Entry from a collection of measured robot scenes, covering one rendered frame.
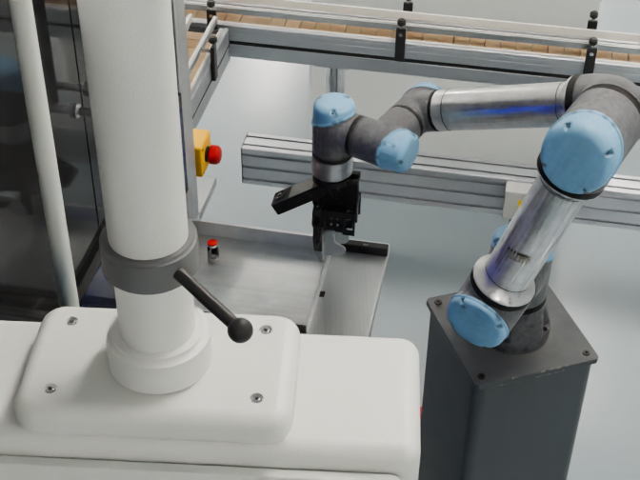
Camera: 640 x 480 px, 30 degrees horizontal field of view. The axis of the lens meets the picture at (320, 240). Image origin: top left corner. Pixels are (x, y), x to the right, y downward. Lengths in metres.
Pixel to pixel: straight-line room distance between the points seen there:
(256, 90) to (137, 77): 3.63
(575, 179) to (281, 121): 2.61
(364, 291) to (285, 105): 2.24
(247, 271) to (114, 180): 1.36
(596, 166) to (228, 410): 0.90
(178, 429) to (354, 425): 0.16
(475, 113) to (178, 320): 1.10
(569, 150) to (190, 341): 0.89
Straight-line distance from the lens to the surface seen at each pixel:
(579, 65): 2.97
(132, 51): 0.91
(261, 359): 1.14
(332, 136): 2.09
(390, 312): 3.56
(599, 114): 1.85
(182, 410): 1.10
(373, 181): 3.25
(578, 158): 1.84
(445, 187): 3.22
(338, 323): 2.22
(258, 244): 2.39
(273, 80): 4.61
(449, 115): 2.11
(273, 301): 2.26
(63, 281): 1.57
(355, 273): 2.33
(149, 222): 1.00
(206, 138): 2.44
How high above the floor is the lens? 2.39
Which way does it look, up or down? 39 degrees down
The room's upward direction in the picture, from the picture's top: 1 degrees clockwise
